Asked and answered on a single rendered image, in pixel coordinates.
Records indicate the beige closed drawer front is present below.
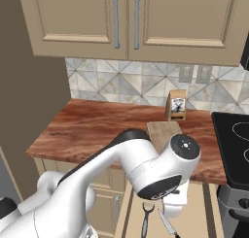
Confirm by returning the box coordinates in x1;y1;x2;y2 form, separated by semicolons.
42;158;126;192

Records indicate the black extractor hood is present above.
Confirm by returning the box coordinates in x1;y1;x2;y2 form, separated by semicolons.
239;32;249;72

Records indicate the dark stove knob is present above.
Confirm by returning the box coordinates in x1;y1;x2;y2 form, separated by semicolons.
237;197;249;210

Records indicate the beige wall cupboard door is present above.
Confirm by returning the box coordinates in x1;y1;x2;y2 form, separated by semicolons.
18;0;129;61
127;0;249;67

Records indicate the brown box with windmill print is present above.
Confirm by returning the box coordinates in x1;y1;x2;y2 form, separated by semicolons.
164;88;188;121

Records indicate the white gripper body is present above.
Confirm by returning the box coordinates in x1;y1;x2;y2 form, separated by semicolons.
162;179;190;220

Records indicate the brown tall cupboard panel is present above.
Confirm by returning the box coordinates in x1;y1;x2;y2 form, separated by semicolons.
0;0;72;201

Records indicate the grey wall socket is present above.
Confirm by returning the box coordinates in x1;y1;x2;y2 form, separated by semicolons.
178;64;195;85
196;65;213;85

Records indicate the beige base cupboard door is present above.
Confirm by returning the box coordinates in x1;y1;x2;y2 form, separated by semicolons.
86;185;126;238

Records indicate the wooden cutting board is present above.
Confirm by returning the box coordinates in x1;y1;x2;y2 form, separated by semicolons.
146;120;184;154

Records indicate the black stove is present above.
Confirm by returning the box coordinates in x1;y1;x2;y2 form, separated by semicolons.
211;111;249;238

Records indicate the grey cupboard door handle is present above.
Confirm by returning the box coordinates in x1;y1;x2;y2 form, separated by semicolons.
133;0;142;51
112;0;122;50

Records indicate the grey base cupboard handle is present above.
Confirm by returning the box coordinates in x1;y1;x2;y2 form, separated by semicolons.
114;194;122;224

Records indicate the black-handled knife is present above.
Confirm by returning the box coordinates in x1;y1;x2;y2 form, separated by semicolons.
157;208;179;238

